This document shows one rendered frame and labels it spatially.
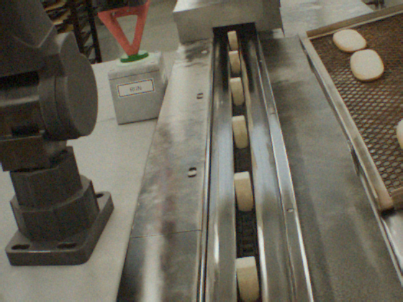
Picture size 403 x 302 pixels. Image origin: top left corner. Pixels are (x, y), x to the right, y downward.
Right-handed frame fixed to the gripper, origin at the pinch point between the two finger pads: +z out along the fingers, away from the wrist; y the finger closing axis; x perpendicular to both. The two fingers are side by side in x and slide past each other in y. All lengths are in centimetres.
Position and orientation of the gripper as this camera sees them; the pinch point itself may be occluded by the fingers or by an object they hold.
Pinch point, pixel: (132, 48)
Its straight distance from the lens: 91.5
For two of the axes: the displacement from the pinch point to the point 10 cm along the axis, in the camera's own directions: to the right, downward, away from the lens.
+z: 1.7, 9.2, 3.6
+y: -0.2, 3.7, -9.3
